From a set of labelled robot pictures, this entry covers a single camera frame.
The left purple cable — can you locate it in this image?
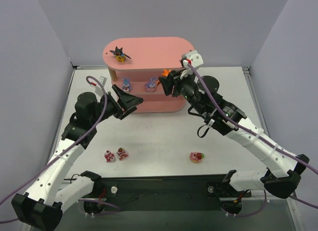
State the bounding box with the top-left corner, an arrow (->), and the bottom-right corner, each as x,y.
0,76 -> 109,222

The small purple bunny toy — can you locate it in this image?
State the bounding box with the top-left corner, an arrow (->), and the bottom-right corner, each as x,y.
122,77 -> 132,93

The orange spiky creature toy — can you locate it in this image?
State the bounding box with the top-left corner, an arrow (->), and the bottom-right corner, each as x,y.
161,69 -> 171,77

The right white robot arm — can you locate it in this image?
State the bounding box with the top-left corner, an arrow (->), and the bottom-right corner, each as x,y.
159,71 -> 309,199

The purple bunny donut toy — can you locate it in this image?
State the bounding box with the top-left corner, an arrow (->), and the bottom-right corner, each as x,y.
144,77 -> 159,92

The pink bear strawberry donut toy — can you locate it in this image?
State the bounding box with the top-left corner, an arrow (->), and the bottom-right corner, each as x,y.
189,152 -> 205,163

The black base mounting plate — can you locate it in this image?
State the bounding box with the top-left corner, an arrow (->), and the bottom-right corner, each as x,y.
84,174 -> 251,211

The black bat creature toy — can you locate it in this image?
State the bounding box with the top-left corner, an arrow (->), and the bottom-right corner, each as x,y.
109,46 -> 131,63

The purple cable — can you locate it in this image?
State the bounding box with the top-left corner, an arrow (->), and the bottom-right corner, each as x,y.
0,76 -> 109,222
187,63 -> 318,211

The pink three-tier shelf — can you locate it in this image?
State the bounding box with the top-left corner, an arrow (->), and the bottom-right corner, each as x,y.
103,37 -> 194,113

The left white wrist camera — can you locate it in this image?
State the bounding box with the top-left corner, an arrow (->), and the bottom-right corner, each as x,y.
90,76 -> 108,98

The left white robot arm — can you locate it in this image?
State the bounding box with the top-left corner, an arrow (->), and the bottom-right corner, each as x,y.
11,85 -> 144,231

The red white cake toy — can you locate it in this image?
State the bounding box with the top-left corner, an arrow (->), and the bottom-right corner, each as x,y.
104,150 -> 115,162

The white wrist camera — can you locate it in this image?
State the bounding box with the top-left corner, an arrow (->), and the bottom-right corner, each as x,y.
180,50 -> 204,79
90,76 -> 108,98

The strawberry cake bear toy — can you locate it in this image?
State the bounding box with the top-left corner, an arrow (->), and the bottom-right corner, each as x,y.
116,148 -> 129,160

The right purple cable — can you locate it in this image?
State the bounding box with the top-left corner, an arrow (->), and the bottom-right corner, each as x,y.
187,63 -> 318,211

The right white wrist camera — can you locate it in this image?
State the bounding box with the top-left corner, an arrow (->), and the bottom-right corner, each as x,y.
180,50 -> 204,79

